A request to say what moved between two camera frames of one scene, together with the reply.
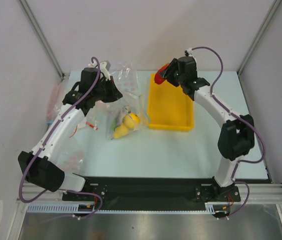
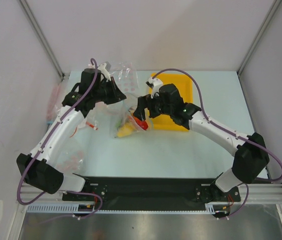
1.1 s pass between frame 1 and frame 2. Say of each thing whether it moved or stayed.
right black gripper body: moved
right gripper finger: moved
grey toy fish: moved
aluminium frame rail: stayed
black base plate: stayed
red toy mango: moved
